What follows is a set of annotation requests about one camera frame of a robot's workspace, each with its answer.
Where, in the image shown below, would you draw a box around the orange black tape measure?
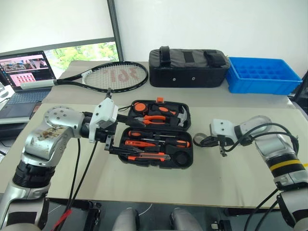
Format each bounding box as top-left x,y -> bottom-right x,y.
133,101 -> 148,113

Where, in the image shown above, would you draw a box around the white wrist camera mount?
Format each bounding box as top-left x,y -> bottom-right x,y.
88,98 -> 119,144
209,118 -> 238,140

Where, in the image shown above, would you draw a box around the black grey fabric case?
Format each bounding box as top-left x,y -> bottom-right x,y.
148,45 -> 231,89

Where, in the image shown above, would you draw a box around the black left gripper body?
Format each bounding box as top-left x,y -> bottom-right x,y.
95,119 -> 118,153

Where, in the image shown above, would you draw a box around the silver head hammer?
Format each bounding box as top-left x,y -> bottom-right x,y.
147,104 -> 189,128

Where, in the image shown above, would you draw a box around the black orange handled screwdriver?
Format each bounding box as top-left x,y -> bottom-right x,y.
154,139 -> 191,149
127,130 -> 178,140

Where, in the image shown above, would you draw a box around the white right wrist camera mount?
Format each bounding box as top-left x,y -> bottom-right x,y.
209,118 -> 238,140

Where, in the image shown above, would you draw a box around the open laptop computer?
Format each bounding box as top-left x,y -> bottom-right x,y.
0,50 -> 58,125

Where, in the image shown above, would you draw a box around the black cable with red tape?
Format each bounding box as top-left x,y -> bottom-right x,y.
50,141 -> 98,231

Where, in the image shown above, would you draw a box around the grey rounded shape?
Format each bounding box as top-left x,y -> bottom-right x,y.
112,208 -> 141,231
169,208 -> 203,231

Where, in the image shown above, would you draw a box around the white device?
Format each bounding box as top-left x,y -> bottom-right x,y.
0,81 -> 14,106

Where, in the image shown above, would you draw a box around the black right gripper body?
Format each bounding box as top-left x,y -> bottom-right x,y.
211,134 -> 233,158

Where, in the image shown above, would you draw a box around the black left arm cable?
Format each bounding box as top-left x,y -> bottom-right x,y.
68,137 -> 81,207

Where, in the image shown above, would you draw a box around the black tool case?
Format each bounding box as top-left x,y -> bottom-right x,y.
117,97 -> 193,171

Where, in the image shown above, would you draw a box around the blue plastic crate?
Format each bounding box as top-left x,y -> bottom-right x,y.
225,56 -> 303,96

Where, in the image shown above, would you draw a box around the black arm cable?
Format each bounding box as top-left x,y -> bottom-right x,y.
243,187 -> 281,231
222,123 -> 300,154
68,137 -> 81,207

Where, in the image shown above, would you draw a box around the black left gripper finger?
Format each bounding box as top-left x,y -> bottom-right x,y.
107,146 -> 143,156
116,114 -> 145,128

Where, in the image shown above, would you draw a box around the orange utility knife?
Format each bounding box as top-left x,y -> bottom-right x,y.
127,153 -> 172,162

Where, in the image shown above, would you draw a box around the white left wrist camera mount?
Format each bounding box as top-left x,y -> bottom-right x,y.
88,98 -> 119,144

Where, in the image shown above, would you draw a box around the black tennis racket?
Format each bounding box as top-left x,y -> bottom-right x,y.
20,61 -> 149,93

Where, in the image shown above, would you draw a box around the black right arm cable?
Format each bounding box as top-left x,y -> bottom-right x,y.
222,123 -> 300,154
243,187 -> 281,231

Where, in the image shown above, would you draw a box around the orange handled pliers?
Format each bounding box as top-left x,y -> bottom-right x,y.
131,114 -> 167,128

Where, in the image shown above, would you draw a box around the black object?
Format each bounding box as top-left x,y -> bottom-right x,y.
287,71 -> 308,110

